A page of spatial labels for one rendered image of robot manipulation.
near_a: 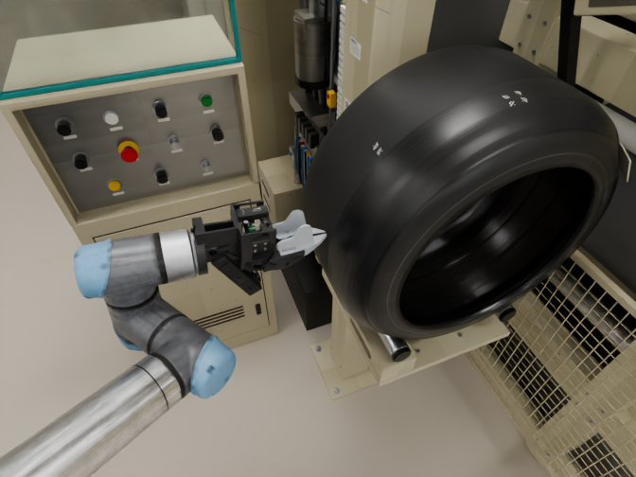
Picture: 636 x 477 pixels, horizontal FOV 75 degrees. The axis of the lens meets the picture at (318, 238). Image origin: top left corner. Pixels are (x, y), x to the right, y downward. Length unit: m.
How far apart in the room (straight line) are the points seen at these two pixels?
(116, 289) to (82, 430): 0.18
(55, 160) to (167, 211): 0.31
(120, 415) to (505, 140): 0.59
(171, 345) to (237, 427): 1.27
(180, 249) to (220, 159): 0.73
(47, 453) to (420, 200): 0.52
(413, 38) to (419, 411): 1.44
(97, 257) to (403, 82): 0.51
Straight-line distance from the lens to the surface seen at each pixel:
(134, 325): 0.66
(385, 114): 0.67
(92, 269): 0.61
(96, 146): 1.26
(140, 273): 0.61
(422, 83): 0.69
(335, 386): 1.88
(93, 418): 0.56
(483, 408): 1.97
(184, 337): 0.62
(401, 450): 1.83
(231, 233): 0.61
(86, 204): 1.37
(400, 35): 0.89
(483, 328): 1.15
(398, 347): 0.93
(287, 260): 0.65
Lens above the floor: 1.72
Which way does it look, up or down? 46 degrees down
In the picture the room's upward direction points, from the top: straight up
